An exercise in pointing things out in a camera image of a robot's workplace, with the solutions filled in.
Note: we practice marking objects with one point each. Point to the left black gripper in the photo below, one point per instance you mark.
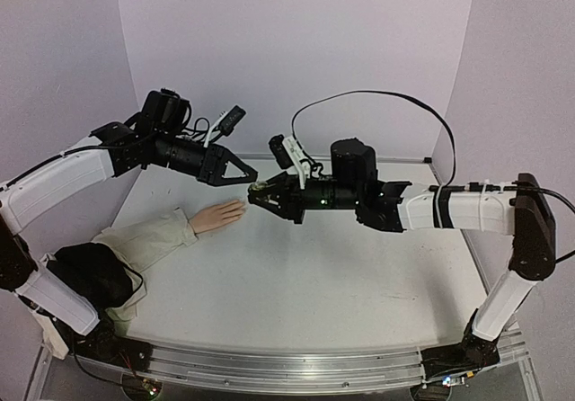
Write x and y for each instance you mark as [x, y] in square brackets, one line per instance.
[216, 161]

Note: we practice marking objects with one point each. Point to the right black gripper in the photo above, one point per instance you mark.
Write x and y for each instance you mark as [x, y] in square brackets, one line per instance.
[295, 200]

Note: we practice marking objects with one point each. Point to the white nail polish bottle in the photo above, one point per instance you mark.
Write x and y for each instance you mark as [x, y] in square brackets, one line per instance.
[258, 192]

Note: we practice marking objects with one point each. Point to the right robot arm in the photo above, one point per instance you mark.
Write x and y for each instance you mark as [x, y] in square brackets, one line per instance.
[517, 209]

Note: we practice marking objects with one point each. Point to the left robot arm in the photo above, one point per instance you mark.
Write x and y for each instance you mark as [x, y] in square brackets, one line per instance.
[156, 135]

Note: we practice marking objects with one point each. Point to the mannequin hand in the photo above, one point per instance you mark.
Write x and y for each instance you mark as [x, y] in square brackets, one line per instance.
[217, 216]

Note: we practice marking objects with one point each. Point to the beige sleeve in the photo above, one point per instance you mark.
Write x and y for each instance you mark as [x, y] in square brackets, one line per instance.
[139, 247]

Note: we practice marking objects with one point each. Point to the aluminium back table rail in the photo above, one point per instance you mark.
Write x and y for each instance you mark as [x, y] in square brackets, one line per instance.
[379, 159]

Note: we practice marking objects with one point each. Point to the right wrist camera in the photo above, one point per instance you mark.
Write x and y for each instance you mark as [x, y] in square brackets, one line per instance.
[291, 157]

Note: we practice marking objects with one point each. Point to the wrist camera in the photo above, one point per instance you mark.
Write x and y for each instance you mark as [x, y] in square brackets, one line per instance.
[291, 157]
[224, 125]

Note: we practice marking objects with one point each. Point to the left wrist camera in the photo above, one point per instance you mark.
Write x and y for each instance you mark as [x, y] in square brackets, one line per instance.
[224, 125]

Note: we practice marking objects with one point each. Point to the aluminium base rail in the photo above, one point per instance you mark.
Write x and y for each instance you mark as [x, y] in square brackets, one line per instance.
[306, 374]

